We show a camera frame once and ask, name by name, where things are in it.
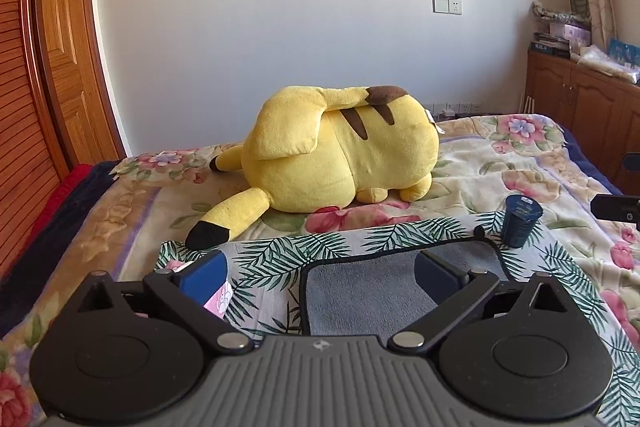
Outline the stack of boxes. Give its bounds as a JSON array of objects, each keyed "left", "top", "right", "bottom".
[{"left": 531, "top": 1, "right": 593, "bottom": 60}]

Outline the grey towel with black edge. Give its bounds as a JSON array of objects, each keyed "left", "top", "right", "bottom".
[{"left": 299, "top": 239, "right": 512, "bottom": 338}]

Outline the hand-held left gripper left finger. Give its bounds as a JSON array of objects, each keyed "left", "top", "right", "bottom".
[{"left": 75, "top": 251, "right": 255, "bottom": 355}]

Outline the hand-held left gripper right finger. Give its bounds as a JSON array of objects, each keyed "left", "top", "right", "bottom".
[{"left": 389, "top": 249, "right": 583, "bottom": 354}]

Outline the wooden cabinet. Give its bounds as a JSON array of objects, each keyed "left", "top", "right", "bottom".
[{"left": 525, "top": 49, "right": 640, "bottom": 198}]

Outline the red cloth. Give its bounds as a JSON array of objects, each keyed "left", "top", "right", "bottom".
[{"left": 27, "top": 163, "right": 103, "bottom": 248}]

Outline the leaf printed cloth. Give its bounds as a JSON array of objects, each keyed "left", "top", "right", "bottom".
[{"left": 152, "top": 207, "right": 640, "bottom": 427}]

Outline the floral blanket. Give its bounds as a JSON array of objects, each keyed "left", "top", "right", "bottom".
[{"left": 0, "top": 113, "right": 640, "bottom": 427}]

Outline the louvered wooden wardrobe door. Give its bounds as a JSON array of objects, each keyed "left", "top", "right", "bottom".
[{"left": 0, "top": 0, "right": 71, "bottom": 280}]

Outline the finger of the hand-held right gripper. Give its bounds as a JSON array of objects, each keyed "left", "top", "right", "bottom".
[{"left": 502, "top": 194, "right": 544, "bottom": 249}]

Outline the clear plastic bag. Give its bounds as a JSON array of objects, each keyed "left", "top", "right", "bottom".
[{"left": 573, "top": 44, "right": 640, "bottom": 84}]

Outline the white power strip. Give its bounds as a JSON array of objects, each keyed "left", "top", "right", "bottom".
[{"left": 433, "top": 101, "right": 482, "bottom": 118}]

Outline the blue printed box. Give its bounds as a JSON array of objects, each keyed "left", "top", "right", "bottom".
[{"left": 607, "top": 38, "right": 640, "bottom": 68}]

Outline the yellow plush toy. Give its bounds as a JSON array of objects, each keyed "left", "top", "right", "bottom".
[{"left": 185, "top": 84, "right": 445, "bottom": 251}]

